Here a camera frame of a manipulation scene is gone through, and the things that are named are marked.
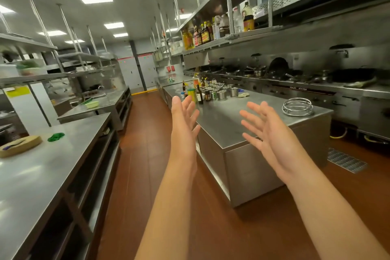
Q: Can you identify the person's right hand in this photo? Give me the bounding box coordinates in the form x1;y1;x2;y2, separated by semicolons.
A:
239;101;307;185

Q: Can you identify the person's left hand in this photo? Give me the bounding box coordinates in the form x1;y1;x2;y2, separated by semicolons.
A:
170;95;202;162

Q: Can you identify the person's right forearm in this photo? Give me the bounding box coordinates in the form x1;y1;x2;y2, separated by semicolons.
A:
282;162;390;260

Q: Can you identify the person's left forearm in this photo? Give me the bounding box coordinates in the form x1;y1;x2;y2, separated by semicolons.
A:
135;159;198;260

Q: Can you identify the steel island counter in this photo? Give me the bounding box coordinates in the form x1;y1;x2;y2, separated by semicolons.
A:
162;82;334;208

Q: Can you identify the group of steel seasoning pots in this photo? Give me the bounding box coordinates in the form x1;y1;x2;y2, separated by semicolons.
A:
200;82;240;101

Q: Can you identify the tilted black wok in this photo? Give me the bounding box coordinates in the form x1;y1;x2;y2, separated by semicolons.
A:
268;57;290;78

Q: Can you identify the white cabinet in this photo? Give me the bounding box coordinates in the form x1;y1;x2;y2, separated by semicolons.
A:
117;54;159;90

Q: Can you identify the steel sink table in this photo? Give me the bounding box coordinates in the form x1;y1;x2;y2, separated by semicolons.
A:
57;86;133;132

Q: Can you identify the steel cooking range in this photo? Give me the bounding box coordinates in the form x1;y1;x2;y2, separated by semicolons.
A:
183;63;390;143

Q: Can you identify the row of sauce bottles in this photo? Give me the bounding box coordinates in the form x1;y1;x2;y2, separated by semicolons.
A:
182;1;255;51

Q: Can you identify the steel floor drain grate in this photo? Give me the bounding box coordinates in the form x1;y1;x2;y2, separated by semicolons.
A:
327;148;368;174

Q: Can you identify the large black wok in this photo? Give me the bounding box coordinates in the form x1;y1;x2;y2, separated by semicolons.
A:
330;67;379;84

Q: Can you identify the range water faucet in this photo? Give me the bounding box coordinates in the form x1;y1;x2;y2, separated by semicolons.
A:
329;44;356;59

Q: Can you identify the green scrubber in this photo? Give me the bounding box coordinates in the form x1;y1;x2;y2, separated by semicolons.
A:
47;132;66;143

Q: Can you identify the clear plastic food container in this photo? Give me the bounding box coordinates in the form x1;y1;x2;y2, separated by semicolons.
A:
15;58;48;76

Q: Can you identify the long steel worktable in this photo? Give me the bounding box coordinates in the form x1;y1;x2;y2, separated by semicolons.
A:
0;112;121;260

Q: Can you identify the yellow label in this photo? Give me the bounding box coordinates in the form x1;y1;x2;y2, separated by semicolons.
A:
5;86;31;98

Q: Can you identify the round wooden chopping block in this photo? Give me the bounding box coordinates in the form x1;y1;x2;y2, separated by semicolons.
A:
0;135;43;158

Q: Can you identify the steel wire wok ring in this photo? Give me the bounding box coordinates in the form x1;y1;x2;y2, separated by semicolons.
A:
282;97;314;117

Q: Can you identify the yellow hose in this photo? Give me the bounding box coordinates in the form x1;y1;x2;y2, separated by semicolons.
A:
330;128;348;140

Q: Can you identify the steel wall shelf rack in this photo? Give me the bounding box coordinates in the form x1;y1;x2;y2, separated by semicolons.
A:
0;33;118;90

